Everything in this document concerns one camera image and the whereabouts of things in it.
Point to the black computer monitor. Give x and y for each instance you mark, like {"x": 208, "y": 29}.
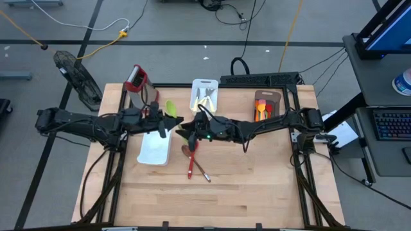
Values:
{"x": 391, "y": 35}

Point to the yellow silicone spoon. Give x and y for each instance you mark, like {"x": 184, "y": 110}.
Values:
{"x": 261, "y": 107}

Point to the white paper sheet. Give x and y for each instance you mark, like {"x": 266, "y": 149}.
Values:
{"x": 340, "y": 131}

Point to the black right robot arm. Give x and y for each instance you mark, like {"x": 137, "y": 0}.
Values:
{"x": 263, "y": 126}

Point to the black computer keyboard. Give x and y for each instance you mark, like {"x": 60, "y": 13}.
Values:
{"x": 391, "y": 125}

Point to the grey computer desk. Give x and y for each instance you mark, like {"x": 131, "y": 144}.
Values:
{"x": 372, "y": 80}

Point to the white blue-labelled canister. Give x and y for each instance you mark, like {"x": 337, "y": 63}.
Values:
{"x": 403, "y": 83}

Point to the red silicone spoon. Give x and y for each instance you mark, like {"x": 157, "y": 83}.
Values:
{"x": 191, "y": 167}

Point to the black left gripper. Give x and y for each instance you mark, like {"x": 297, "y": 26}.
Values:
{"x": 152, "y": 120}

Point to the black floor fan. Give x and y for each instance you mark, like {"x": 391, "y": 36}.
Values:
{"x": 80, "y": 80}

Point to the metal box grater red trim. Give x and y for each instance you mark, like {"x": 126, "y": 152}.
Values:
{"x": 138, "y": 80}

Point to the green silicone spoon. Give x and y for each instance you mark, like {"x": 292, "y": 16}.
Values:
{"x": 171, "y": 108}

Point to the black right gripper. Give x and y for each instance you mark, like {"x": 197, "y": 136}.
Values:
{"x": 210, "y": 128}

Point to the orange silicone spatula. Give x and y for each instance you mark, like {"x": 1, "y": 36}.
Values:
{"x": 257, "y": 110}

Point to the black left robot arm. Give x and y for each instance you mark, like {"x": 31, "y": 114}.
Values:
{"x": 80, "y": 123}

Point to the grey translucent plastic bin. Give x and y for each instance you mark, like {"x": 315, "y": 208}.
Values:
{"x": 268, "y": 94}

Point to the brown wooden spoon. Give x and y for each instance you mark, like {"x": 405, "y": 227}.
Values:
{"x": 185, "y": 151}

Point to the pink silicone spatula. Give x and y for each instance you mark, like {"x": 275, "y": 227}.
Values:
{"x": 262, "y": 101}

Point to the red silicone spatula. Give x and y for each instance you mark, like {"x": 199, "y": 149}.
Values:
{"x": 269, "y": 109}

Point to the black perforated power strip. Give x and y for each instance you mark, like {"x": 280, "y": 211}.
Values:
{"x": 257, "y": 79}

